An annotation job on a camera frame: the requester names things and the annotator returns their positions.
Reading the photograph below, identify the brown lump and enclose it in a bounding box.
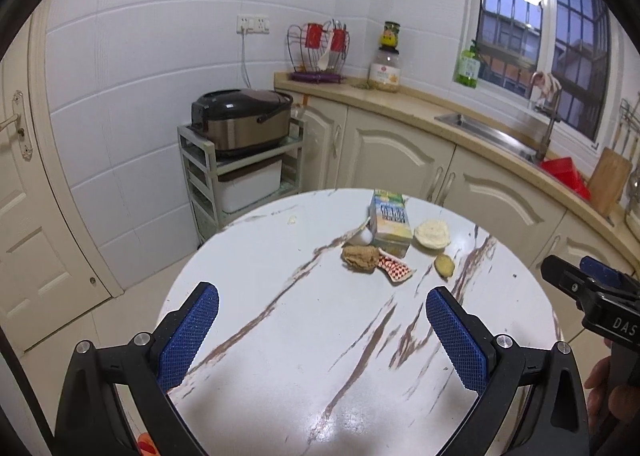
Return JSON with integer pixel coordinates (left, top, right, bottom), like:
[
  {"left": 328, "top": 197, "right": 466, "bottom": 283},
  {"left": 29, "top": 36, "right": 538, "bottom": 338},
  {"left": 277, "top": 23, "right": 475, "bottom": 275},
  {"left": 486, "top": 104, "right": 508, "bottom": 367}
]
[{"left": 341, "top": 245, "right": 381, "bottom": 274}]

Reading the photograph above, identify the white storage box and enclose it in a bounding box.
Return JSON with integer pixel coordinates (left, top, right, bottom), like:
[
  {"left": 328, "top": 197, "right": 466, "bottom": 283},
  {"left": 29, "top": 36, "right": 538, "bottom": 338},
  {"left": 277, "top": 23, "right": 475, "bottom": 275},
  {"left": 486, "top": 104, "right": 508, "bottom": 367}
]
[{"left": 218, "top": 159, "right": 283, "bottom": 213}]

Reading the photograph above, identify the white wall socket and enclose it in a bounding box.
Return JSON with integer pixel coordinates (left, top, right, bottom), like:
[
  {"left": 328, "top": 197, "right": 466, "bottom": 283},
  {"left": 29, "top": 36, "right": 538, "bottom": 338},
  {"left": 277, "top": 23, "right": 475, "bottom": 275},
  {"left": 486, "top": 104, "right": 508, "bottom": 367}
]
[{"left": 236, "top": 15, "right": 271, "bottom": 34}]

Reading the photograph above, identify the round marble table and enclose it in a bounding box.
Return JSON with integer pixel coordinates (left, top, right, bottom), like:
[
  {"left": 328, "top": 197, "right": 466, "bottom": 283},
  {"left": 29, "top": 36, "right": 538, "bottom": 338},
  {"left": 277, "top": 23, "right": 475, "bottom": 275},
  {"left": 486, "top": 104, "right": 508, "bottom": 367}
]
[{"left": 156, "top": 187, "right": 566, "bottom": 456}]

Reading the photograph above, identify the green yellow milk carton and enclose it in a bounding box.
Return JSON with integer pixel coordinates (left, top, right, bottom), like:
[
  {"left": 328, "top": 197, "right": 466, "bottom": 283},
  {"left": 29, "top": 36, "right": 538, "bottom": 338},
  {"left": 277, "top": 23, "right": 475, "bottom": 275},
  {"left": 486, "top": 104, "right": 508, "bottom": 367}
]
[{"left": 369, "top": 189, "right": 413, "bottom": 257}]

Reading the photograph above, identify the large clear jar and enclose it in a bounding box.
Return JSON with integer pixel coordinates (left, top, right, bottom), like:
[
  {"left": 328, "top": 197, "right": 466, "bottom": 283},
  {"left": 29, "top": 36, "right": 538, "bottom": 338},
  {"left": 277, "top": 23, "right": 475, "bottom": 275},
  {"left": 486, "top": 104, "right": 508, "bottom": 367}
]
[{"left": 367, "top": 47, "right": 402, "bottom": 94}]

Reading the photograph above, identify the wire dish rack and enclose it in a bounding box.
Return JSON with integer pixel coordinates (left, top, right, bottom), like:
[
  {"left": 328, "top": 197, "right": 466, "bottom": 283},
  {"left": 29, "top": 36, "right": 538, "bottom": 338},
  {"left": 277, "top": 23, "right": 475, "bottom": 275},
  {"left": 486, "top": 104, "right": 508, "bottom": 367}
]
[{"left": 286, "top": 21, "right": 351, "bottom": 84}]

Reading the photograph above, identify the wooden cutting board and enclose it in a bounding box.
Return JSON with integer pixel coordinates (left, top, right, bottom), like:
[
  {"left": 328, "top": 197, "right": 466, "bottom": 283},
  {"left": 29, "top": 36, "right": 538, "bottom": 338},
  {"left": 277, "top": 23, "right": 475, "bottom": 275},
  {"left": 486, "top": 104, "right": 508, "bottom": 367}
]
[{"left": 585, "top": 146, "right": 633, "bottom": 217}]

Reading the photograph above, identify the green soap bottle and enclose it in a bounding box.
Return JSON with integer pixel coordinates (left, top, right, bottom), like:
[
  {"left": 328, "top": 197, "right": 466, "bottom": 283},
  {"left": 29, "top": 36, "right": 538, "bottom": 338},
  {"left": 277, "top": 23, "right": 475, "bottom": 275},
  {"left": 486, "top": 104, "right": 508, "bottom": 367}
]
[{"left": 454, "top": 40, "right": 481, "bottom": 88}]

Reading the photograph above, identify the red checkered packet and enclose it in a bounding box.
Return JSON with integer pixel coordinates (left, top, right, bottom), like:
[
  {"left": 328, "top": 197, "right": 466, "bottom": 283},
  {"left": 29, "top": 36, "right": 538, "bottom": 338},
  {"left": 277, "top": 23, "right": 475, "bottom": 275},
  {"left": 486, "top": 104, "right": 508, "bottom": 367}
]
[{"left": 377, "top": 251, "right": 417, "bottom": 285}]

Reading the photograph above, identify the pink rag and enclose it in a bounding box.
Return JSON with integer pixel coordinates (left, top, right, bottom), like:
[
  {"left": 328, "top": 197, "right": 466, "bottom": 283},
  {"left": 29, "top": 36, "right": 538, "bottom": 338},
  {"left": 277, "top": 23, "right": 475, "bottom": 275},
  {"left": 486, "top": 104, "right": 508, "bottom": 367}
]
[{"left": 537, "top": 71, "right": 561, "bottom": 100}]

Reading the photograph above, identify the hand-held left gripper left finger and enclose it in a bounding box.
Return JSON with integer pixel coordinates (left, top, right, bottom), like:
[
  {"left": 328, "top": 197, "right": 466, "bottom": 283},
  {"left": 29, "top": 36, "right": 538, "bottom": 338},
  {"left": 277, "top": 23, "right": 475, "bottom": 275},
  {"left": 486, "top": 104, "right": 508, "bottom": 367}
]
[{"left": 54, "top": 281, "right": 221, "bottom": 456}]

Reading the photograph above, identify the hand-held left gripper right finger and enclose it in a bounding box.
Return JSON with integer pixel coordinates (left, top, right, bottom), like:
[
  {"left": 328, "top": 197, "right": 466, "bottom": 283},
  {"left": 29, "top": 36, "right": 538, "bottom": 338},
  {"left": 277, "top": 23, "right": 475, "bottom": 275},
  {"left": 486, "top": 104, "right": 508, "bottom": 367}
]
[{"left": 425, "top": 285, "right": 588, "bottom": 456}]

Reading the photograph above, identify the person's right hand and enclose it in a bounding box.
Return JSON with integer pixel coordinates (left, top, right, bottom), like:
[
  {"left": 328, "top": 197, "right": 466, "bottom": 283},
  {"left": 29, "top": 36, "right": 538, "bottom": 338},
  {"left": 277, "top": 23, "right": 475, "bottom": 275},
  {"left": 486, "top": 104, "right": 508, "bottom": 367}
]
[{"left": 584, "top": 355, "right": 640, "bottom": 437}]

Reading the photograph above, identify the grey storage trolley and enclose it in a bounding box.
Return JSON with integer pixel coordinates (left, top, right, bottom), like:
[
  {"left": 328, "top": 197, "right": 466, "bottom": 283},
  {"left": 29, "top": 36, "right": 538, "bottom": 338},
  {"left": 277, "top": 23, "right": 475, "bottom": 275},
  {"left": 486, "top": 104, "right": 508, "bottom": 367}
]
[{"left": 177, "top": 116, "right": 307, "bottom": 244}]

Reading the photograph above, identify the black steel rice cooker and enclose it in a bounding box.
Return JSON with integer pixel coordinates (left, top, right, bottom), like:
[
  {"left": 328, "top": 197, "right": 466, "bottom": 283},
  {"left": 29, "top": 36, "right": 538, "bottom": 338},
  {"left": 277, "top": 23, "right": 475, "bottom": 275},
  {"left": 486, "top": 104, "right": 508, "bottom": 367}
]
[{"left": 191, "top": 89, "right": 294, "bottom": 157}]

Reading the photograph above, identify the small yellow label jar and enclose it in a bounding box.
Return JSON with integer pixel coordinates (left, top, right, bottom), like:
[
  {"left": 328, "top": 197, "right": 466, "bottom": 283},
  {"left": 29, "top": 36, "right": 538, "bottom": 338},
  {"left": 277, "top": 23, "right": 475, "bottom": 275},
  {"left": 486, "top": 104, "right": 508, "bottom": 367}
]
[{"left": 380, "top": 20, "right": 402, "bottom": 50}]

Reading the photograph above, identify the steel sink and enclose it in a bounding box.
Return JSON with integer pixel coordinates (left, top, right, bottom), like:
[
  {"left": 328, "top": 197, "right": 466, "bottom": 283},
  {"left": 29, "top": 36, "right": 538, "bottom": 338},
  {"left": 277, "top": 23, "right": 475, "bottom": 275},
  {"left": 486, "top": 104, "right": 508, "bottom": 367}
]
[{"left": 434, "top": 112, "right": 546, "bottom": 162}]

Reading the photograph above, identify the metal utensil rail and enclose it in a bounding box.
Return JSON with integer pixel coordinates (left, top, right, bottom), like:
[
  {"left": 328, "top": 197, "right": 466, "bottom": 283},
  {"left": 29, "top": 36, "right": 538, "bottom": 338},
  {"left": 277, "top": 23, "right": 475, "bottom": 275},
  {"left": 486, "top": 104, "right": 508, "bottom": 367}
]
[{"left": 619, "top": 96, "right": 640, "bottom": 124}]

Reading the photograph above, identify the red basin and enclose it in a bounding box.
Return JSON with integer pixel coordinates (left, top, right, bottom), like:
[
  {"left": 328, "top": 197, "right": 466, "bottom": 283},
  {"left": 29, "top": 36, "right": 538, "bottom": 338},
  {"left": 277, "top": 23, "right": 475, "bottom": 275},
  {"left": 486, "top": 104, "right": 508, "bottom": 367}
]
[{"left": 540, "top": 156, "right": 592, "bottom": 199}]

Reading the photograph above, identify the barred window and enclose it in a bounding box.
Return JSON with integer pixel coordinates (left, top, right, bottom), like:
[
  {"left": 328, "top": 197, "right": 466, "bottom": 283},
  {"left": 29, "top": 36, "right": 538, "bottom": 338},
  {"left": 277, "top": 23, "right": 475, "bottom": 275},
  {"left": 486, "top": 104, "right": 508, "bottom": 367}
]
[{"left": 467, "top": 0, "right": 613, "bottom": 144}]

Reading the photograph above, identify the metal door handle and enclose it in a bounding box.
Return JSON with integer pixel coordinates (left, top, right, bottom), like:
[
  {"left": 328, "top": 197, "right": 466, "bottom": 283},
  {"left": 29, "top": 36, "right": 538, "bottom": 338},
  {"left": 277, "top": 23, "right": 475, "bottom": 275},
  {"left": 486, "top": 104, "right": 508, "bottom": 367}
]
[{"left": 0, "top": 90, "right": 33, "bottom": 159}]

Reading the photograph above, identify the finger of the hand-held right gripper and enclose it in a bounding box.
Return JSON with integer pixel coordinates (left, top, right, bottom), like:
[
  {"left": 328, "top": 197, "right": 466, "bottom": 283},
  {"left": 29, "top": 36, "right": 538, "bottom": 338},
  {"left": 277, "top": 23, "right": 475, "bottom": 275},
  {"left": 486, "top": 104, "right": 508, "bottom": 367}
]
[
  {"left": 580, "top": 257, "right": 640, "bottom": 290},
  {"left": 541, "top": 255, "right": 609, "bottom": 318}
]

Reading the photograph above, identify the cream door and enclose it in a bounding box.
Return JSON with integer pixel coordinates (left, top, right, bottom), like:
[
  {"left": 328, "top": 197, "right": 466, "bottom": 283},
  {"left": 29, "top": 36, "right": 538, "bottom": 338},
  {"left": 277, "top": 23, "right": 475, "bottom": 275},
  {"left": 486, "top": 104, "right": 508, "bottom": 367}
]
[{"left": 0, "top": 16, "right": 123, "bottom": 357}]

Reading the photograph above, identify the pale round bun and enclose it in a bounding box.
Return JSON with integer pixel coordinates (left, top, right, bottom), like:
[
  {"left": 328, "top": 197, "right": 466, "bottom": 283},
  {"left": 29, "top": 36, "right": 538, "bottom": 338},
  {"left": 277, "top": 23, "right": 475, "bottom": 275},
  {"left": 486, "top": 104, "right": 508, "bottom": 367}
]
[{"left": 413, "top": 219, "right": 452, "bottom": 249}]

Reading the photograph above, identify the metal faucet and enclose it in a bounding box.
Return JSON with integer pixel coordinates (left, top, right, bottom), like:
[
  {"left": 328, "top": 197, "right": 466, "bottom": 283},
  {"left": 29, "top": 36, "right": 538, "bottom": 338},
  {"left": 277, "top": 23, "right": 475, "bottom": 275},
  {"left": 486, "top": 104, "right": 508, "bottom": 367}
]
[{"left": 530, "top": 71, "right": 563, "bottom": 162}]

